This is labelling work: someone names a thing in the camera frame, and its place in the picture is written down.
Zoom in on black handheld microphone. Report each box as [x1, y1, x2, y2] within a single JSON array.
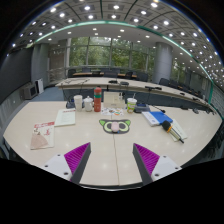
[[161, 120, 185, 144]]

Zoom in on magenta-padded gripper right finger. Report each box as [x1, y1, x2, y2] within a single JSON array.
[[132, 143, 183, 186]]

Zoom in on pink computer mouse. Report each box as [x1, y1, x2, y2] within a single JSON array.
[[110, 121, 120, 133]]

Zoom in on long curved conference table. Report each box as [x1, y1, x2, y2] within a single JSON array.
[[54, 77, 214, 108]]

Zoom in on group of ceiling lights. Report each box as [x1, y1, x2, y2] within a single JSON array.
[[11, 1, 224, 78]]

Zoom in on colourful sticker sheet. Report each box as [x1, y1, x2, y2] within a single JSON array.
[[100, 107, 125, 117]]

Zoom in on black desk microphone base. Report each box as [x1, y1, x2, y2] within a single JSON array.
[[65, 100, 76, 110]]

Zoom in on red and white booklet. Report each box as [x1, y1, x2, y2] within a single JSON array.
[[29, 121, 56, 151]]

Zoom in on white ribbed paper cup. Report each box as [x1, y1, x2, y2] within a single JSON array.
[[73, 94, 83, 112]]

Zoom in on beige cardboard box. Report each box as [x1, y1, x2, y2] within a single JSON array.
[[103, 91, 126, 109]]

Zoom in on white floor appliance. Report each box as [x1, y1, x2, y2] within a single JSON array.
[[22, 83, 39, 100]]

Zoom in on cat-face mouse pad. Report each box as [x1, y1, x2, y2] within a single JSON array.
[[98, 118, 132, 135]]

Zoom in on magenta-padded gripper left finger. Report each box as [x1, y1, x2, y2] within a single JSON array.
[[43, 142, 92, 185]]

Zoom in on red bottle with green band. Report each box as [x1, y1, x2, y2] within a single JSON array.
[[93, 87, 102, 113]]

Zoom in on blue and white book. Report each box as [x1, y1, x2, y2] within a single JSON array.
[[141, 110, 174, 127]]

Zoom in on green printed cup with straw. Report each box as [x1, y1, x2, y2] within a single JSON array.
[[126, 93, 138, 114]]

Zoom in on group of dark office chairs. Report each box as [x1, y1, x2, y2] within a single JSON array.
[[66, 68, 205, 98]]

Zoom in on black conference desk unit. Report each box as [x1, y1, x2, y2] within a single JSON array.
[[134, 103, 151, 114]]

